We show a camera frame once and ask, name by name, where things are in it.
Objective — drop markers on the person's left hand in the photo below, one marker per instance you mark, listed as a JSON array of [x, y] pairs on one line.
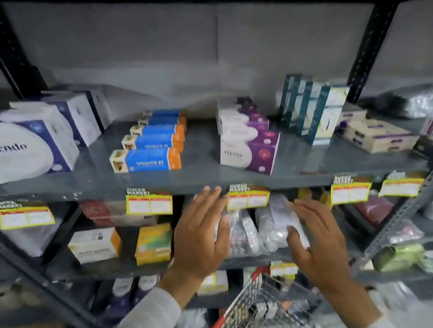
[[196, 239]]

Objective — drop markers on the white plastic bag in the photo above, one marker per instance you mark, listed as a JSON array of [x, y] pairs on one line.
[[26, 238]]

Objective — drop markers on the crumpled clear plastic bag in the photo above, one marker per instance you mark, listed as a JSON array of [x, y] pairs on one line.
[[195, 322]]

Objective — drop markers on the person's right forearm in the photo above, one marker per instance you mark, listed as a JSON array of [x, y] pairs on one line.
[[360, 312]]

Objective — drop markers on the flat beige box purple stripe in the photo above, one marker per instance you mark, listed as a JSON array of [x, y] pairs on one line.
[[353, 115], [380, 137]]

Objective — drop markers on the red packet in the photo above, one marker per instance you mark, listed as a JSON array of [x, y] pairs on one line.
[[374, 208]]

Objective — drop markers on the dark purple white box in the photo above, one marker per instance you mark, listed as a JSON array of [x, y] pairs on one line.
[[146, 287], [119, 298]]

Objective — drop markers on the person's left thumb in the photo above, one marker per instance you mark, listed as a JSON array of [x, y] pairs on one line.
[[226, 235]]

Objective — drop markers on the small clear plastic bag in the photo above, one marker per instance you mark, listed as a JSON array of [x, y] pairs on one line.
[[407, 232]]

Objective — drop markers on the large white blue box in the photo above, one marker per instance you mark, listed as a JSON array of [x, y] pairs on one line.
[[29, 145]]

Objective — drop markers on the white orange box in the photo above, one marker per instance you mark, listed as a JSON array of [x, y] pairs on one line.
[[93, 244]]

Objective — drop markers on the yellow green box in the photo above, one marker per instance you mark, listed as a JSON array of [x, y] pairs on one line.
[[153, 243]]

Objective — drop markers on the tall teal white box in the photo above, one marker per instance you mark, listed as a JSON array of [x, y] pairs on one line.
[[285, 99], [307, 108], [328, 113], [295, 103]]

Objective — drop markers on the yellow red price label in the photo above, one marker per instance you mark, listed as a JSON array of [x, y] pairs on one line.
[[249, 199], [25, 217], [149, 204], [401, 186], [350, 192], [283, 269]]

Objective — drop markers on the person's left forearm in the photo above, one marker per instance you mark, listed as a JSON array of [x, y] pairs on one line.
[[154, 308]]

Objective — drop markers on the person's right thumb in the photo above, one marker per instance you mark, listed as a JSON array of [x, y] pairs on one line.
[[294, 241]]

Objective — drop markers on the person's right hand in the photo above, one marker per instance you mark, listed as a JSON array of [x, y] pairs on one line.
[[321, 254]]

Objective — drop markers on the clear bag of blister packs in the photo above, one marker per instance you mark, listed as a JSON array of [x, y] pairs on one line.
[[246, 234]]

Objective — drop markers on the grey clear plastic bag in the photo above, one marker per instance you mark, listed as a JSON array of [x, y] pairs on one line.
[[413, 100]]

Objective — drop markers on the clear bag of white packets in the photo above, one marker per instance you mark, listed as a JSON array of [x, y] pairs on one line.
[[276, 224]]

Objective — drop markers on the green packet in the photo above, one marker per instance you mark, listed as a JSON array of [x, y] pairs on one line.
[[399, 257]]

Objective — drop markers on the white yellow box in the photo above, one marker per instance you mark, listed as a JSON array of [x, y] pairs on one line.
[[214, 283]]

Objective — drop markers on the dark grey metal shelf rack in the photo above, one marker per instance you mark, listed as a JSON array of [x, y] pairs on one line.
[[202, 165]]

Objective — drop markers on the red box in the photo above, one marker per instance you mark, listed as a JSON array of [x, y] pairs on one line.
[[96, 213]]

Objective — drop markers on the light grey slotted shelf rack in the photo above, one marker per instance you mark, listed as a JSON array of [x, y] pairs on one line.
[[406, 207]]

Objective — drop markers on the small dark box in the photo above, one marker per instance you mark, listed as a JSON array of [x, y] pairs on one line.
[[423, 146]]

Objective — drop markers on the blue orange medicine box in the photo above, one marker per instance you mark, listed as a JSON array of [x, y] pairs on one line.
[[167, 112], [155, 141], [161, 129], [149, 161], [166, 119]]

